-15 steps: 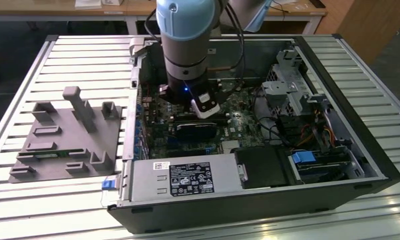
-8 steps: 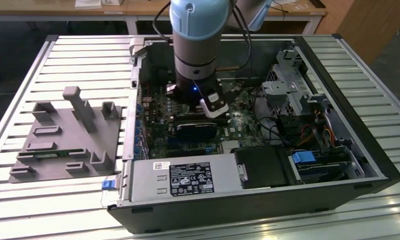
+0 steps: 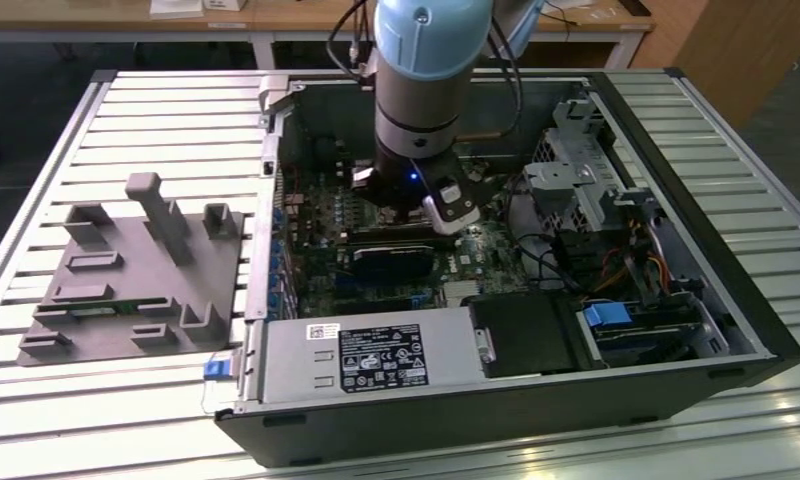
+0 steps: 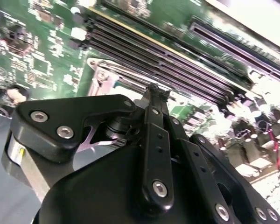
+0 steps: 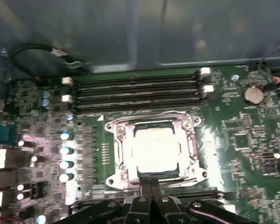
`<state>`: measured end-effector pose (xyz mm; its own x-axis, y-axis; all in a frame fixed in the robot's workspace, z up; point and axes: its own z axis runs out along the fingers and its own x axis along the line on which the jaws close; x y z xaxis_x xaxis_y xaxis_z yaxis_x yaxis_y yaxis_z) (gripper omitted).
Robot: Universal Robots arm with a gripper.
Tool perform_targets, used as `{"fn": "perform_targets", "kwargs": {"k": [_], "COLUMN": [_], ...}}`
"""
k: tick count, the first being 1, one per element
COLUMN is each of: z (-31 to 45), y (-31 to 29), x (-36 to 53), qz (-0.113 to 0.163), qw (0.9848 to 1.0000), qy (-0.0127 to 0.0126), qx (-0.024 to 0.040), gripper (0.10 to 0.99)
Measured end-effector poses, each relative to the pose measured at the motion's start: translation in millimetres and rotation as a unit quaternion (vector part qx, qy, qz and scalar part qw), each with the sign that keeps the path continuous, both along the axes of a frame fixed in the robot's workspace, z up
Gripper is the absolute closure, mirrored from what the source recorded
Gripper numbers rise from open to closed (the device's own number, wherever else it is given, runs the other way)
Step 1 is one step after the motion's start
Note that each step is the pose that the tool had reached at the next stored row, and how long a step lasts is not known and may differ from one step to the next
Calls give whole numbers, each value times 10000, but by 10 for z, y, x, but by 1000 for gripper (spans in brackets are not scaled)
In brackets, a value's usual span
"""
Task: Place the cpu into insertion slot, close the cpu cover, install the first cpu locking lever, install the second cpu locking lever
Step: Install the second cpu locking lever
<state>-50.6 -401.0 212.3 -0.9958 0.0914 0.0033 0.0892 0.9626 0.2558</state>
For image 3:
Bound black open PC case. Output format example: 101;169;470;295
202;67;800;466

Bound plain white box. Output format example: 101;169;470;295
149;0;205;19

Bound green motherboard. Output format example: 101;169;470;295
282;149;532;321

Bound wooden desk white legs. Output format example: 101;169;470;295
0;0;654;71

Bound graphics card black shroud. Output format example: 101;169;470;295
350;241;436;279

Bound long black cable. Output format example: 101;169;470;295
510;230;588;296

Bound green RAM stick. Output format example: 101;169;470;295
65;299;171;317

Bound black drive bay shroud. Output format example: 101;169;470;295
462;293;578;375

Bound grey plastic parts rack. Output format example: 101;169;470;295
15;172;247;369

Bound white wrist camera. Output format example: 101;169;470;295
420;175;482;236

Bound hard disk blue carrier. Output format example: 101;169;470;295
576;298;722;362

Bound wooden cabinet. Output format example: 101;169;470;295
632;0;800;131

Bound metal drive cage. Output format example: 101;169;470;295
522;99;661;231

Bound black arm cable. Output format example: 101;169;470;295
323;0;378;94
489;19;526;134

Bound yellow power wire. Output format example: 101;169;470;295
589;254;669;292

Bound blue case latch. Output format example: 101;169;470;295
202;349;234;382

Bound grey power supply unit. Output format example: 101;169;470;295
255;305;493;404

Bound silver finned heatsink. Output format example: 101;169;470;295
442;281;486;306

